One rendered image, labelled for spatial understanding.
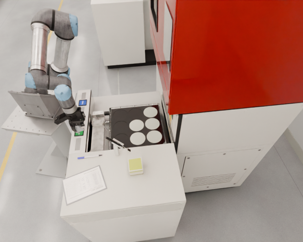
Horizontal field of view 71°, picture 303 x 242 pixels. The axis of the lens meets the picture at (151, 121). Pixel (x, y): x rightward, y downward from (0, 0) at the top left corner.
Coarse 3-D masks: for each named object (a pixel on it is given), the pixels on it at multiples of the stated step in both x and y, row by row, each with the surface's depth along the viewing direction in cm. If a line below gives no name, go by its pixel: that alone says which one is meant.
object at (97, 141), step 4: (104, 116) 153; (104, 120) 151; (104, 124) 149; (92, 128) 145; (96, 128) 145; (100, 128) 145; (104, 128) 148; (92, 132) 143; (96, 132) 143; (100, 132) 143; (104, 132) 146; (92, 136) 141; (96, 136) 141; (100, 136) 141; (92, 140) 139; (96, 140) 139; (100, 140) 139; (92, 144) 137; (96, 144) 137; (100, 144) 137; (92, 148) 135; (96, 148) 135; (100, 148) 135
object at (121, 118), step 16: (112, 112) 151; (128, 112) 151; (112, 128) 142; (128, 128) 142; (144, 128) 142; (160, 128) 142; (112, 144) 134; (128, 144) 134; (144, 144) 134; (160, 144) 134
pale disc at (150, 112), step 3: (147, 108) 154; (150, 108) 154; (153, 108) 153; (144, 111) 152; (147, 111) 152; (150, 111) 151; (153, 111) 151; (156, 111) 151; (144, 114) 150; (147, 114) 150; (150, 114) 150; (153, 114) 150; (156, 114) 150
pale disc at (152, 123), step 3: (147, 120) 146; (150, 120) 146; (153, 120) 146; (156, 120) 146; (147, 123) 145; (150, 123) 145; (153, 123) 145; (156, 123) 144; (159, 123) 144; (147, 126) 143; (150, 126) 143; (153, 126) 143; (156, 126) 143; (153, 129) 141
